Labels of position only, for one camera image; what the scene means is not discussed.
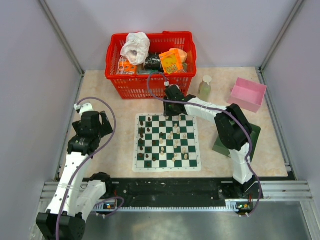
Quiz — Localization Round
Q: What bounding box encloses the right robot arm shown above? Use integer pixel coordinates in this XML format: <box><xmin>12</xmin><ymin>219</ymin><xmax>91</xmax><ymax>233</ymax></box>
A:
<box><xmin>163</xmin><ymin>84</ymin><xmax>257</xmax><ymax>198</ymax></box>

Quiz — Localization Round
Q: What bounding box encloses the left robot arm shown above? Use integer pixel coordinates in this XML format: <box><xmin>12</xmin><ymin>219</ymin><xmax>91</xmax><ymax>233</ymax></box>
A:
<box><xmin>36</xmin><ymin>103</ymin><xmax>114</xmax><ymax>240</ymax></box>

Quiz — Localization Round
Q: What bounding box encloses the black wrapped package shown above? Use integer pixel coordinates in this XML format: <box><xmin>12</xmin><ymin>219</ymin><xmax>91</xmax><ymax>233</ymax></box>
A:
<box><xmin>143</xmin><ymin>52</ymin><xmax>162</xmax><ymax>72</ymax></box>

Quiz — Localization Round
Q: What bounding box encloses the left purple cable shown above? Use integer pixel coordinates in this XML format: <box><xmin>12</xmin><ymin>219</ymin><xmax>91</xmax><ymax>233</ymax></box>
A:
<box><xmin>55</xmin><ymin>96</ymin><xmax>125</xmax><ymax>240</ymax></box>

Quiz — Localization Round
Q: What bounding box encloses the white crumpled plastic bag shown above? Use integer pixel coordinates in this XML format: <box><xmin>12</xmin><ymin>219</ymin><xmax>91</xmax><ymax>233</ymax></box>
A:
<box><xmin>120</xmin><ymin>32</ymin><xmax>151</xmax><ymax>66</ymax></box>

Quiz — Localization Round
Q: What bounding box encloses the pink open box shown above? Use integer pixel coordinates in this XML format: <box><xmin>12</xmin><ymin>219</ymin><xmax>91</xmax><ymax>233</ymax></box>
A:
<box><xmin>227</xmin><ymin>77</ymin><xmax>267</xmax><ymax>113</ymax></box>

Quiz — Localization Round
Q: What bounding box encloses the orange snack box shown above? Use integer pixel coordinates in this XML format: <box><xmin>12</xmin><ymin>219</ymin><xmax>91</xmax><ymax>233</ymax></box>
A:
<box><xmin>159</xmin><ymin>48</ymin><xmax>188</xmax><ymax>74</ymax></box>

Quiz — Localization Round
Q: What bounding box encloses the red plastic basket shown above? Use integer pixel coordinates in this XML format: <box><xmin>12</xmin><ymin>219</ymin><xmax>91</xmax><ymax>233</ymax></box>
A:
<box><xmin>105</xmin><ymin>31</ymin><xmax>197</xmax><ymax>99</ymax></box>

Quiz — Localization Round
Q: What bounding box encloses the aluminium frame rail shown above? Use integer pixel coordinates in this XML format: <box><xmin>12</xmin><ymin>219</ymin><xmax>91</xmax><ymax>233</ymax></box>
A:
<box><xmin>37</xmin><ymin>0</ymin><xmax>86</xmax><ymax>76</ymax></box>

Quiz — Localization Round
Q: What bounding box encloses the small orange packet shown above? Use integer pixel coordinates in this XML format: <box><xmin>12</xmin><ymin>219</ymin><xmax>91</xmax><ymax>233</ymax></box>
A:
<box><xmin>117</xmin><ymin>56</ymin><xmax>137</xmax><ymax>75</ymax></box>

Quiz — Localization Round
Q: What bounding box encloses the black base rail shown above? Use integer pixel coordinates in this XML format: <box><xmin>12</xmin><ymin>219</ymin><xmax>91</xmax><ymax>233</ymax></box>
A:
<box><xmin>102</xmin><ymin>177</ymin><xmax>263</xmax><ymax>208</ymax></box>

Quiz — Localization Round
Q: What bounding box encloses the dark green box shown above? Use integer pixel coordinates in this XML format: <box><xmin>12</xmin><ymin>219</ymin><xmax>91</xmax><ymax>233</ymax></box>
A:
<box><xmin>212</xmin><ymin>123</ymin><xmax>262</xmax><ymax>161</ymax></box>

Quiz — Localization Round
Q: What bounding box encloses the green white chess mat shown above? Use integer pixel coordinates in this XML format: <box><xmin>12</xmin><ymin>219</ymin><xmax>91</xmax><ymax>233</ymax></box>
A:
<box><xmin>132</xmin><ymin>113</ymin><xmax>202</xmax><ymax>173</ymax></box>

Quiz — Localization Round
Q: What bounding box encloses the green liquid bottle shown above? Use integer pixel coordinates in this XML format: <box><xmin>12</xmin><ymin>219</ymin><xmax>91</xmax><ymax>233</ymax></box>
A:
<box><xmin>198</xmin><ymin>75</ymin><xmax>212</xmax><ymax>102</ymax></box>

